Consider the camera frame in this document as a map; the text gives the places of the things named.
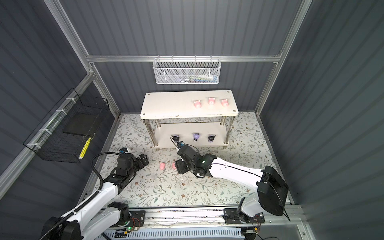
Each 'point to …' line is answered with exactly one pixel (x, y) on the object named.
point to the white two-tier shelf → (201, 118)
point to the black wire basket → (62, 133)
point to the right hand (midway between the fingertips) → (180, 164)
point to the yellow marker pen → (81, 155)
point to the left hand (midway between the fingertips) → (141, 158)
